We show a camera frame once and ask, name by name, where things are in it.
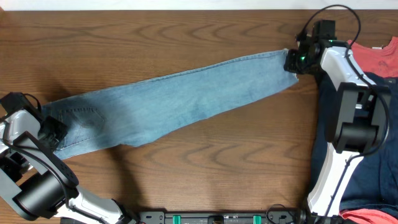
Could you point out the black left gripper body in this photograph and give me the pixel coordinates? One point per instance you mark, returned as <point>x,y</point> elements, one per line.
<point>54,131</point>

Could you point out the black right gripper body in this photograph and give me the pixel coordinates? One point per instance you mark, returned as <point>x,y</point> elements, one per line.
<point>292,62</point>

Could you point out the light blue denim jeans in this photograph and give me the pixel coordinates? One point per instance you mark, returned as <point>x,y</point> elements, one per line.
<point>139,113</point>

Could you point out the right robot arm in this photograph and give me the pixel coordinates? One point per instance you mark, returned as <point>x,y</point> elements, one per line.
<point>359,118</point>

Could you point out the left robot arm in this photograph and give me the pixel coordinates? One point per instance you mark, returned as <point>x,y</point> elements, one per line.
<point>35,183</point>

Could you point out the red t-shirt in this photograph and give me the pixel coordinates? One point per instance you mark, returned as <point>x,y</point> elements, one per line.
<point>371,195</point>

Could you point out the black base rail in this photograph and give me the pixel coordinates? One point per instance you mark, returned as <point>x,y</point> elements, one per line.
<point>278,216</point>

